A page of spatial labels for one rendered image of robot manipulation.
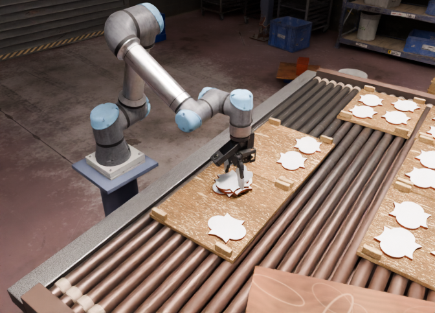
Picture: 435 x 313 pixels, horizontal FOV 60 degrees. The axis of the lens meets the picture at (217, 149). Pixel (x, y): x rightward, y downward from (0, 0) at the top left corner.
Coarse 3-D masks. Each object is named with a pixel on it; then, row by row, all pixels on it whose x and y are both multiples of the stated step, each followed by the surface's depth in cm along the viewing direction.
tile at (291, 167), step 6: (282, 156) 160; (288, 156) 160; (294, 156) 160; (300, 156) 160; (276, 162) 157; (282, 162) 156; (288, 162) 156; (294, 162) 156; (300, 162) 156; (288, 168) 153; (294, 168) 153
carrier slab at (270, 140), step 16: (272, 128) 181; (288, 128) 181; (256, 144) 169; (272, 144) 170; (288, 144) 170; (256, 160) 159; (272, 160) 159; (320, 160) 160; (272, 176) 150; (288, 176) 150; (304, 176) 150
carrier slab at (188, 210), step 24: (216, 168) 154; (192, 192) 141; (264, 192) 142; (288, 192) 142; (168, 216) 130; (192, 216) 130; (240, 216) 131; (264, 216) 131; (192, 240) 123; (216, 240) 121; (240, 240) 122
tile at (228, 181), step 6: (222, 174) 144; (228, 174) 144; (234, 174) 144; (216, 180) 141; (222, 180) 141; (228, 180) 141; (234, 180) 141; (216, 186) 139; (222, 186) 138; (228, 186) 138; (234, 186) 138; (246, 186) 139
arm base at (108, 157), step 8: (96, 144) 157; (112, 144) 155; (120, 144) 158; (96, 152) 159; (104, 152) 156; (112, 152) 157; (120, 152) 158; (128, 152) 162; (96, 160) 161; (104, 160) 158; (112, 160) 159; (120, 160) 159
